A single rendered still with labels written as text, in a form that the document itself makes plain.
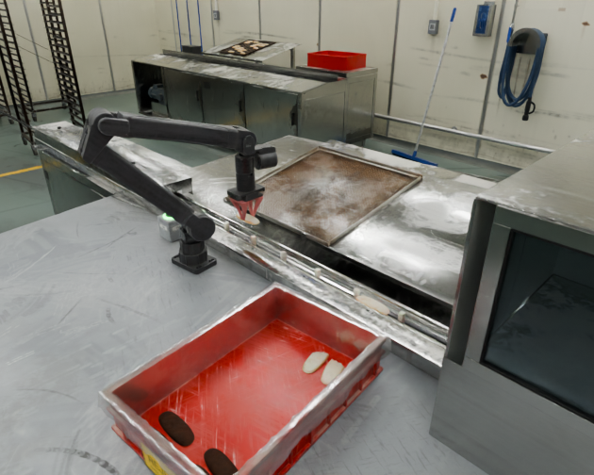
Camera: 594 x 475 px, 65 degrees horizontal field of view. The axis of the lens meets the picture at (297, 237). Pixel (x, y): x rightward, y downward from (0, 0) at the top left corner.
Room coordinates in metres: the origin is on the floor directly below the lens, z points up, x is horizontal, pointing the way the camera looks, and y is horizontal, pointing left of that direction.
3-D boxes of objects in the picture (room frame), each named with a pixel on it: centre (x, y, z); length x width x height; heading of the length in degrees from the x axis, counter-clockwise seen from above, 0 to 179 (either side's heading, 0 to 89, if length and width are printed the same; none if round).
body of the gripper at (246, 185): (1.34, 0.16, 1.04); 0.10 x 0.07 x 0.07; 134
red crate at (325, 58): (5.12, -0.41, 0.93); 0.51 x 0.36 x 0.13; 49
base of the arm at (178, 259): (1.24, 0.31, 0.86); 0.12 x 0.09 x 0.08; 52
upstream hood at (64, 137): (2.10, 0.91, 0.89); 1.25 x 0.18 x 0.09; 45
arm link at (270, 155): (1.36, 0.12, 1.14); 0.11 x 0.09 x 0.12; 121
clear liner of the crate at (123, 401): (0.69, 0.08, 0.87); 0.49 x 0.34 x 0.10; 140
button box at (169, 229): (1.42, 0.41, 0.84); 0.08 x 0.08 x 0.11; 45
